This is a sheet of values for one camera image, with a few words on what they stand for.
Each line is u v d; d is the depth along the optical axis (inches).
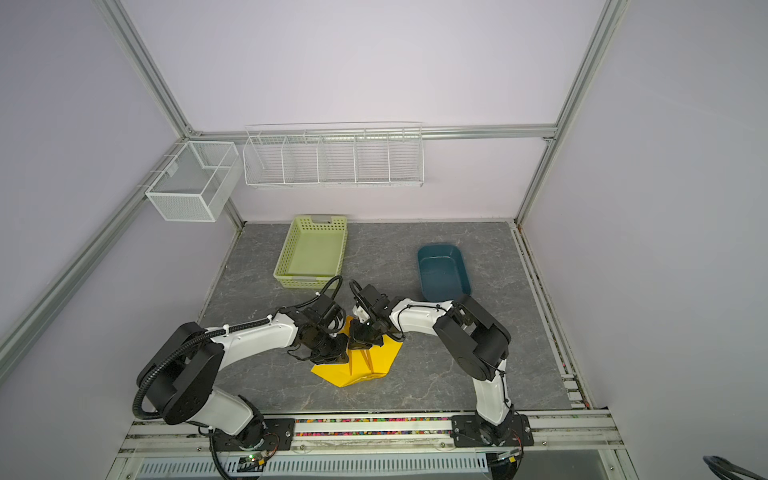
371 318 29.1
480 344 19.4
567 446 28.5
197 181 38.0
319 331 27.4
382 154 41.2
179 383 17.2
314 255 44.3
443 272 41.6
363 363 33.5
